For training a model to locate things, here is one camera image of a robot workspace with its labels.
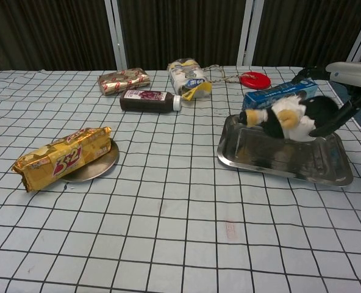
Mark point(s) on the checkered light blue tablecloth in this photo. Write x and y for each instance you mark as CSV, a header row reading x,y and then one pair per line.
x,y
168,213

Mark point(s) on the dark brown small bottle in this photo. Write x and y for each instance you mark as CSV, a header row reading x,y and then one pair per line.
x,y
144,102

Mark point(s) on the red plastic disc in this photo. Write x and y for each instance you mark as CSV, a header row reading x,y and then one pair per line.
x,y
255,81

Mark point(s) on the gold cracker packet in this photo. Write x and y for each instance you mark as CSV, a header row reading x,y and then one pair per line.
x,y
61,158

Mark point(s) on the round metal plate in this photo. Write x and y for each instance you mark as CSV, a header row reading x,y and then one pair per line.
x,y
104,164

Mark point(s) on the blue toothpaste box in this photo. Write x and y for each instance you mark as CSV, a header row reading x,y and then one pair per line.
x,y
259,98

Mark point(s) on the silver red snack packet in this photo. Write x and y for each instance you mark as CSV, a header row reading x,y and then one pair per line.
x,y
122,81

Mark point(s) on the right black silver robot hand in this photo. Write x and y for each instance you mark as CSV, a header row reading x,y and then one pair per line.
x,y
357,71

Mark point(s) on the rectangular metal tray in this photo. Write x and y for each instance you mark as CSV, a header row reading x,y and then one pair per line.
x,y
259,152

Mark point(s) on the black white plush toy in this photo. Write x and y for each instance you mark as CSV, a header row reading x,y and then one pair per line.
x,y
320,107

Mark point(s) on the white yellow snack bag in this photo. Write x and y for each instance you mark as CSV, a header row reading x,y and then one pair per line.
x,y
186,76

